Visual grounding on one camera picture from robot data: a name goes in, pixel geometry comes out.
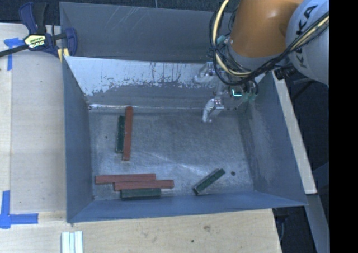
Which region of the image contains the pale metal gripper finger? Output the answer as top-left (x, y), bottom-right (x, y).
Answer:
top-left (201, 97), bottom-right (225, 124)
top-left (194, 62), bottom-right (215, 85)

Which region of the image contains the grey metal bin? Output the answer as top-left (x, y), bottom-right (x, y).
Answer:
top-left (58, 1), bottom-right (309, 224)

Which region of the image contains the dark green flat block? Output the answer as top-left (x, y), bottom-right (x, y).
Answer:
top-left (115, 115), bottom-right (126, 154)
top-left (192, 168), bottom-right (226, 196)
top-left (120, 187), bottom-right (162, 199)

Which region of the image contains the red-brown flat block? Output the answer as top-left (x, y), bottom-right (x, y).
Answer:
top-left (122, 106), bottom-right (134, 161)
top-left (114, 180), bottom-right (175, 191)
top-left (95, 173), bottom-right (157, 185)

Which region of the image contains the black cylinder on white bracket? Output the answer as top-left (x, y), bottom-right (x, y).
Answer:
top-left (273, 64), bottom-right (298, 81)

